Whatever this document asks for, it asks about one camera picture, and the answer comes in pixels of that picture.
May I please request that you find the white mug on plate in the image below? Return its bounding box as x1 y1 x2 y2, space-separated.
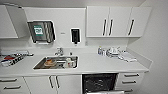
64 57 76 68

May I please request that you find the white drawer stack beside microwave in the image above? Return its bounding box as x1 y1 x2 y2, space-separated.
0 76 31 94

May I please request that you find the stainless steel dishwasher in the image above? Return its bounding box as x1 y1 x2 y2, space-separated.
81 72 126 94

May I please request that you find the chrome sink faucet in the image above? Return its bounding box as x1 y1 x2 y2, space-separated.
54 47 65 57

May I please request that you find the white wall outlet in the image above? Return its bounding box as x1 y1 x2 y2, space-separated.
83 39 89 47

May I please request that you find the black soap dispenser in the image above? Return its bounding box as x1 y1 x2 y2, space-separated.
70 28 81 45

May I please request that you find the clear container with orange food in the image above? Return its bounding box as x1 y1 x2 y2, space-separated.
44 58 56 67

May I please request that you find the small bottle with blue label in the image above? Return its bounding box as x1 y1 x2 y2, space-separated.
97 46 103 56

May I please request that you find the white dish cloth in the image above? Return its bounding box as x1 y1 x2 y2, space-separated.
118 51 138 63

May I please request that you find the steel paper towel dispenser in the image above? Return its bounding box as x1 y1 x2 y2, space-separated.
27 20 56 45

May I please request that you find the stainless steel sink basin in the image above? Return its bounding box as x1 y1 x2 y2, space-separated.
32 55 80 71

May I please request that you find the white wide wall cabinet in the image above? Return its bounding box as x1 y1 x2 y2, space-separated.
85 5 153 38

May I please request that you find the white drawer stack beside dishwasher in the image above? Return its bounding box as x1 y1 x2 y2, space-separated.
114 71 145 94

